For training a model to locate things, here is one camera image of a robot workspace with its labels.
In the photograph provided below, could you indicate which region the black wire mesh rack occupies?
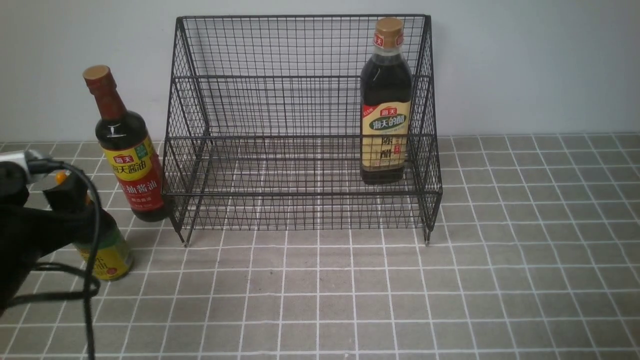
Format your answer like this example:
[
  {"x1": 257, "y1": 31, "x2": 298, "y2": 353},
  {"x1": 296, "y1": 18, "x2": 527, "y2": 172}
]
[{"x1": 163, "y1": 14, "x2": 443, "y2": 246}]

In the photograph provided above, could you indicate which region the black cable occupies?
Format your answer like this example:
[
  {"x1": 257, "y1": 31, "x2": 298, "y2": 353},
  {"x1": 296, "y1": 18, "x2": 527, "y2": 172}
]
[{"x1": 5, "y1": 159, "x2": 103, "y2": 360}]

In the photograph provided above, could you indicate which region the vinegar bottle beige label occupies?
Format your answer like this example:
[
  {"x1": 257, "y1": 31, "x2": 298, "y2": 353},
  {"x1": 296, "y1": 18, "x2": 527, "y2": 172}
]
[{"x1": 359, "y1": 17, "x2": 413, "y2": 186}]

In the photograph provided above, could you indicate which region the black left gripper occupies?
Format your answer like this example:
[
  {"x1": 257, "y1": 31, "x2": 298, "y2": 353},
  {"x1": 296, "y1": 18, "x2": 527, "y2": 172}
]
[{"x1": 1, "y1": 162, "x2": 101, "y2": 313}]

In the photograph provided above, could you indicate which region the small bottle orange cap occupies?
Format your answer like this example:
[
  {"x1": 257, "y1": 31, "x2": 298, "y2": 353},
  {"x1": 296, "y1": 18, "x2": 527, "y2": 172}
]
[{"x1": 59, "y1": 170, "x2": 134, "y2": 281}]

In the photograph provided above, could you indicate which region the soy sauce bottle red label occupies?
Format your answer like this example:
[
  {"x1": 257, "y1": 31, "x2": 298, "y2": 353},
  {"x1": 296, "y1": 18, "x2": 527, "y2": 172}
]
[{"x1": 82, "y1": 64, "x2": 170, "y2": 223}]

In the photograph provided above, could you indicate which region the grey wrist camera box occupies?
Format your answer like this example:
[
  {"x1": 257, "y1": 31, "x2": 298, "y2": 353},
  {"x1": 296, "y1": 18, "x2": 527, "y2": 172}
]
[{"x1": 0, "y1": 149, "x2": 49, "y2": 185}]

